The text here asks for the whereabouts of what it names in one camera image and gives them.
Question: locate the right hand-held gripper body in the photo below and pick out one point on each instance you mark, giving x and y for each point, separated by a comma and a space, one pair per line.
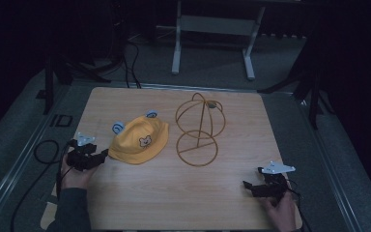
275, 183

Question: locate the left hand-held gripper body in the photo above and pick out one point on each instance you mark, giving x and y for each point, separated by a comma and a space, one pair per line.
81, 155

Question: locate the yellow bear-ear hat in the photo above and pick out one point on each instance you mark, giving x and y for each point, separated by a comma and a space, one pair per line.
140, 141

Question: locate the person's left hand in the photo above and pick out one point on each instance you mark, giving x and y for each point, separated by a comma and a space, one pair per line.
74, 177

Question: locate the person's right hand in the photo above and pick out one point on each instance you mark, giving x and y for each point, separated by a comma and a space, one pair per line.
280, 212

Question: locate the black tripod stand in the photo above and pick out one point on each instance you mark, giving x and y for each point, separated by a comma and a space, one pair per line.
309, 90
58, 74

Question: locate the white metal stand frame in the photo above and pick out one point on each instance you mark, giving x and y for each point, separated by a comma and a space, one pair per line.
217, 25

